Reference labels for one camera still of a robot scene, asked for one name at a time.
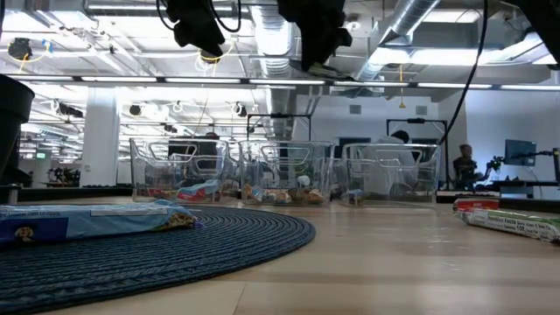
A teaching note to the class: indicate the round dark blue placemat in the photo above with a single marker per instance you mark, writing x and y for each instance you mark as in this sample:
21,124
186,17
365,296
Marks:
175,262

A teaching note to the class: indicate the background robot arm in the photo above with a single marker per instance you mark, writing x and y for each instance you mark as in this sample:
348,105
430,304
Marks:
492,165

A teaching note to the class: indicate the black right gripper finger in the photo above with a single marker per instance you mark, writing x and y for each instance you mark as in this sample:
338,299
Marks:
321,41

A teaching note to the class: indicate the background computer monitor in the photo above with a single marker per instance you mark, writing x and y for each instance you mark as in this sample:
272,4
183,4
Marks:
520,152

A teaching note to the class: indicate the person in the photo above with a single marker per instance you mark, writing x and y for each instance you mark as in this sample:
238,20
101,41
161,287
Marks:
400,137
203,151
466,166

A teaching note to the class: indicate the black background stand frame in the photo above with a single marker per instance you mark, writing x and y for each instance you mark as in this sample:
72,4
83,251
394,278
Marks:
415,121

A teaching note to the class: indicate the silver ventilation duct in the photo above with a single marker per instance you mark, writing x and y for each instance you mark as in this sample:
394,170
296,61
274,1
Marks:
271,65
402,19

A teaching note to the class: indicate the black ceiling fixture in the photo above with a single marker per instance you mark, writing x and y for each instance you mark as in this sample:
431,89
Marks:
19,48

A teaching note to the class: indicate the white-backed granola bar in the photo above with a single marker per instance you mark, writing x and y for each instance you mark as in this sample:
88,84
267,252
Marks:
507,223

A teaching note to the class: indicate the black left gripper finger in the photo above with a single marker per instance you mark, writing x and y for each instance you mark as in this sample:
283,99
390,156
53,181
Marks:
199,32

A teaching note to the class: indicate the clear plastic bin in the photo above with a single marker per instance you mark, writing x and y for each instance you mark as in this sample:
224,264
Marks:
431,175
140,166
324,166

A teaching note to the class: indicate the white room pillar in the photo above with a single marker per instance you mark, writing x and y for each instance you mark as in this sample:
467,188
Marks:
100,144

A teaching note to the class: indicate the yellow hanging pendant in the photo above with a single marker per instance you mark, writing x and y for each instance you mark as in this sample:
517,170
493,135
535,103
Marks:
401,98

